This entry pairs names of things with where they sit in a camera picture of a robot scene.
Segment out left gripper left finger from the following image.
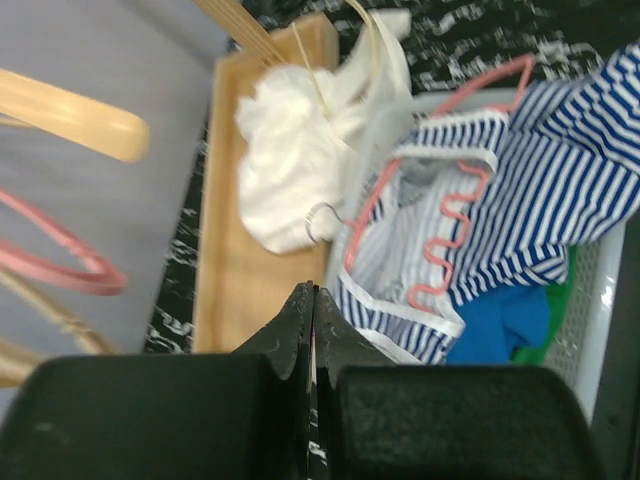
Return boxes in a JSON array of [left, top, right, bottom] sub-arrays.
[[1, 282, 314, 479]]

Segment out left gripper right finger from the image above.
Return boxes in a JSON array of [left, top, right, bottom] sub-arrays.
[[313, 287, 605, 479]]

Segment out pink hanger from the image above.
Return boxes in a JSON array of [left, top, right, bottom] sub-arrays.
[[1, 190, 128, 296], [343, 53, 535, 314]]

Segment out blue tank top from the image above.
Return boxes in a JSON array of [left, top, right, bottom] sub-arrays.
[[447, 286, 551, 366]]

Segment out green tank top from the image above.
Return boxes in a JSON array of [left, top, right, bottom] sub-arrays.
[[510, 246, 577, 365]]

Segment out blue white striped top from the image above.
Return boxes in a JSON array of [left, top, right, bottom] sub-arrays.
[[333, 43, 639, 364]]

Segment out cream wooden hanger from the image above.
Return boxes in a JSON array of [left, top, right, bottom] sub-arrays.
[[1, 69, 150, 163]]

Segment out beige plastic hanger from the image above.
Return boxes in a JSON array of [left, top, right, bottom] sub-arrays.
[[1, 268, 120, 388]]

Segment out white tank top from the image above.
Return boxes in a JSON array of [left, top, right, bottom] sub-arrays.
[[234, 9, 416, 255]]

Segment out cream hanger under white top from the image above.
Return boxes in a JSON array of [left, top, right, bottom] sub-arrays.
[[291, 1, 411, 151]]

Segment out wooden clothes rack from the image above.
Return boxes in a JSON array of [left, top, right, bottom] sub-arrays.
[[192, 1, 339, 353]]

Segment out white centre basket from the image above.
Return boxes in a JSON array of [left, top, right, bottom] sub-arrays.
[[345, 92, 625, 420]]

